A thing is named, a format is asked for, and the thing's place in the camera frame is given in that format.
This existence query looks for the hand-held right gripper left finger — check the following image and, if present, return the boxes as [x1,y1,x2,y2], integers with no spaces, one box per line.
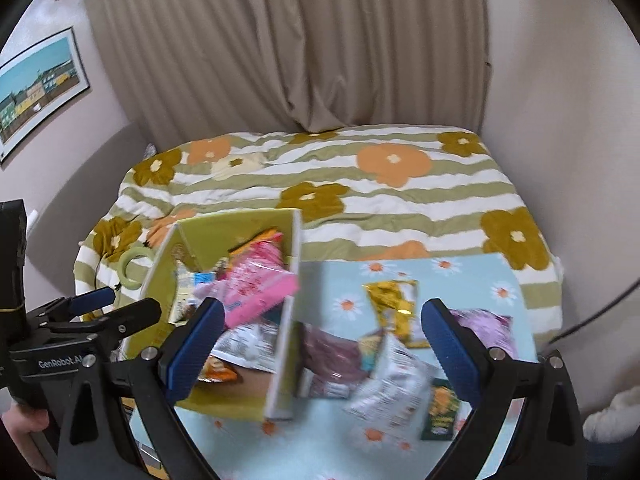
[57,299,226,480]

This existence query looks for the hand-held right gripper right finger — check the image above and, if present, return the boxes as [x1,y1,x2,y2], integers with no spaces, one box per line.
[421,299,586,480]

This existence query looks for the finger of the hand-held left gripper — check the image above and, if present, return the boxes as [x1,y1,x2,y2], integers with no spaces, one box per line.
[30,287,116,321]
[50,297,162,347]

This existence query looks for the light blue white snack packet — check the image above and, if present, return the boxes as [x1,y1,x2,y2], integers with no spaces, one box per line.
[210,322,281,373]

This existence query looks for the pale pink snack packet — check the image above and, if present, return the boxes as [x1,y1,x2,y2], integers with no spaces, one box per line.
[192,280,233,311]

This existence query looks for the white grey snack packet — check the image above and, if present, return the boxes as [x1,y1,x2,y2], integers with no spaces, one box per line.
[342,332,433,443]

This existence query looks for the bright pink snack packet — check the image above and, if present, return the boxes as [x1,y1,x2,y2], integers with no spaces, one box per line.
[220,247,300,328]

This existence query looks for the yellow-green cardboard box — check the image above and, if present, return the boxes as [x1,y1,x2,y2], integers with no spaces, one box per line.
[120,207,303,421]

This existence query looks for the person's left hand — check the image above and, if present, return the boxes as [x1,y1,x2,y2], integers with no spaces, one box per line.
[0,405,58,478]

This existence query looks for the lilac snack packet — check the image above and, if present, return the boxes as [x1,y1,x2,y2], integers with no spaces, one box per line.
[447,308,516,361]

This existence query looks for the dark green snack packet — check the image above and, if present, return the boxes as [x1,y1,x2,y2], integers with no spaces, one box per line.
[420,377,473,442]

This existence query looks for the gold snack packet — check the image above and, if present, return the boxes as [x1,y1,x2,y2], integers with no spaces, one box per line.
[362,280,428,351]

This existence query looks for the small yellow blue snack packet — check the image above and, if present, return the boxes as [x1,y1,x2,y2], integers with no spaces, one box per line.
[357,330,396,371]

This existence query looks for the dark purple snack packet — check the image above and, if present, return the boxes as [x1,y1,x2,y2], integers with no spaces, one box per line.
[300,322,373,400]

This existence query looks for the black curved stand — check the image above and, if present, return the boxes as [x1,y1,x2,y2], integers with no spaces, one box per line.
[547,280,640,346]

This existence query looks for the floral striped blanket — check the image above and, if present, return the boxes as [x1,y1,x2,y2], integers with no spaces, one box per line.
[74,125,566,361]

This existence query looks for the daisy print tablecloth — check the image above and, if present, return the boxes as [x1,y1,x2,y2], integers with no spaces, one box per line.
[125,252,543,480]

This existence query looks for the beige curtain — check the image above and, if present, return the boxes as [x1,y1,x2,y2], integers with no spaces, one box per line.
[82,0,491,146]

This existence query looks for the light green ring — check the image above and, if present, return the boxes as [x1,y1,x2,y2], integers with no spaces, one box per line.
[118,249,153,291]

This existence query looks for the wall poster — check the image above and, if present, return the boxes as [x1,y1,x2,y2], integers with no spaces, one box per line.
[0,27,92,166]

